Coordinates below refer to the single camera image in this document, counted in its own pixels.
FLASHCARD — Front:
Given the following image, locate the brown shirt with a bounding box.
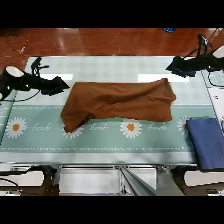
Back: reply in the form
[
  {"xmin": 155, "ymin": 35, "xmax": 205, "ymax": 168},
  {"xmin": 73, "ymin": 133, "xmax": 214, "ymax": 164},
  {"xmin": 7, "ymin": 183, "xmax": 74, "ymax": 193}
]
[{"xmin": 60, "ymin": 77, "xmax": 177, "ymax": 134}]

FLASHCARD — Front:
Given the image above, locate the black cable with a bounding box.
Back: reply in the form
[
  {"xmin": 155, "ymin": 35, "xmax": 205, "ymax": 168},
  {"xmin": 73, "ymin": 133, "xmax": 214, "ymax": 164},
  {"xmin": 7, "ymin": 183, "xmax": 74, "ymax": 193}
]
[
  {"xmin": 206, "ymin": 69, "xmax": 224, "ymax": 89},
  {"xmin": 12, "ymin": 89, "xmax": 43, "ymax": 103}
]

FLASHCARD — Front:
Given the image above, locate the blue garment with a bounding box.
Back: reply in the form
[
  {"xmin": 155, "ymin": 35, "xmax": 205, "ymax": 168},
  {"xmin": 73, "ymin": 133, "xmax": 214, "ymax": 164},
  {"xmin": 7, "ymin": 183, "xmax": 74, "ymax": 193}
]
[{"xmin": 184, "ymin": 116, "xmax": 224, "ymax": 173}]

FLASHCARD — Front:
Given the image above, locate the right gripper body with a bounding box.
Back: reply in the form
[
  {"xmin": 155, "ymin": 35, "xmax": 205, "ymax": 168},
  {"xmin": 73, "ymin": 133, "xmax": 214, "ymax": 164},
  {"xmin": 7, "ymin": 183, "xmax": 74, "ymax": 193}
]
[{"xmin": 165, "ymin": 55, "xmax": 205, "ymax": 79}]

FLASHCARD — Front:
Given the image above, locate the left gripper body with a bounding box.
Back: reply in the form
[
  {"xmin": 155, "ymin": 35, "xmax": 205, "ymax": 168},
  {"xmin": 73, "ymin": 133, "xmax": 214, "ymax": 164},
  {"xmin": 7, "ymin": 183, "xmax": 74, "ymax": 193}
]
[{"xmin": 39, "ymin": 76, "xmax": 71, "ymax": 97}]

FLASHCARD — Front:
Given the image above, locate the silver frame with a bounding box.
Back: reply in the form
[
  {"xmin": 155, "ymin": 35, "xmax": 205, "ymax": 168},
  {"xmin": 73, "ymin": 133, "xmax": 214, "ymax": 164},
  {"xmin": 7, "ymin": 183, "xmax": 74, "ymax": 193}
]
[{"xmin": 0, "ymin": 161, "xmax": 224, "ymax": 197}]

